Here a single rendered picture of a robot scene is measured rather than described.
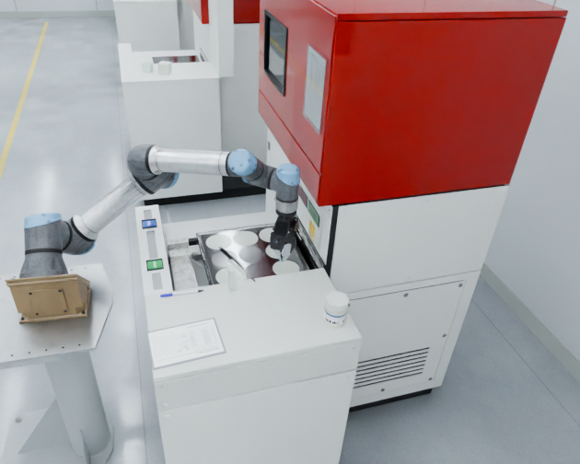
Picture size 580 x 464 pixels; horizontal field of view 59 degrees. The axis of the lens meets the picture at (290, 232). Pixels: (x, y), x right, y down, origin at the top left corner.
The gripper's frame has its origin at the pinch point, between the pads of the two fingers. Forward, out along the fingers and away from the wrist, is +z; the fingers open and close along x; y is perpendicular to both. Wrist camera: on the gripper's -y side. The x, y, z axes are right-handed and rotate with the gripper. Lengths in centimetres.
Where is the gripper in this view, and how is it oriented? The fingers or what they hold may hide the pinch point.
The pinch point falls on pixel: (282, 259)
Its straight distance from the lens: 180.5
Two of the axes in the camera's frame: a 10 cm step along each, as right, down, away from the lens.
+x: -9.7, -1.8, 1.7
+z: -0.6, 8.2, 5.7
